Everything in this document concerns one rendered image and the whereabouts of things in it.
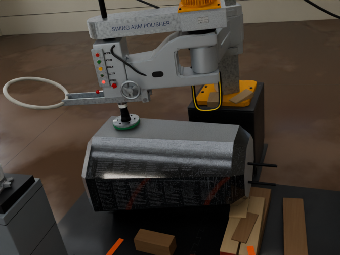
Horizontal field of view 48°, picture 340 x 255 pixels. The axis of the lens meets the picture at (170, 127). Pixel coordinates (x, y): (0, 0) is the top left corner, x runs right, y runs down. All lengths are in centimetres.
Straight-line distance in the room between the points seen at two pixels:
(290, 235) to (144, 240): 108
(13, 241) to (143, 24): 163
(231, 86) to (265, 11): 531
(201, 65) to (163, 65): 26
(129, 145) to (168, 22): 95
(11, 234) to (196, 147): 133
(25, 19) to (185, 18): 864
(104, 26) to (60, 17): 768
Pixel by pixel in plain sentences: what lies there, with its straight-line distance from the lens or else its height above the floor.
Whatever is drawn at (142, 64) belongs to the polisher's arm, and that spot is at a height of 136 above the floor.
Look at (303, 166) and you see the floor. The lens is 388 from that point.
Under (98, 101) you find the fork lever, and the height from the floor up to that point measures 109.
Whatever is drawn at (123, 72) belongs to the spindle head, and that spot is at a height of 132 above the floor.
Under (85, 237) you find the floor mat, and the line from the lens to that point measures 336.
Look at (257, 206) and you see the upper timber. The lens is 308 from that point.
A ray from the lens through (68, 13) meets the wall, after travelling 1018.
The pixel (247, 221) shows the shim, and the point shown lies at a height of 22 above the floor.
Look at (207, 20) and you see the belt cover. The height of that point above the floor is 162.
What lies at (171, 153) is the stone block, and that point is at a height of 75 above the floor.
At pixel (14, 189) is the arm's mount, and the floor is 86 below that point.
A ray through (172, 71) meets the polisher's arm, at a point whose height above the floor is 129.
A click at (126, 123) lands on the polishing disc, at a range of 300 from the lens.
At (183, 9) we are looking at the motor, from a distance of 256.
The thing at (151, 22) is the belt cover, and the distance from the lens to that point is 261.
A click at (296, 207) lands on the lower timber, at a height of 9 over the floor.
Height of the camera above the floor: 225
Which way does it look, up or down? 29 degrees down
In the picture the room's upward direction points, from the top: 8 degrees counter-clockwise
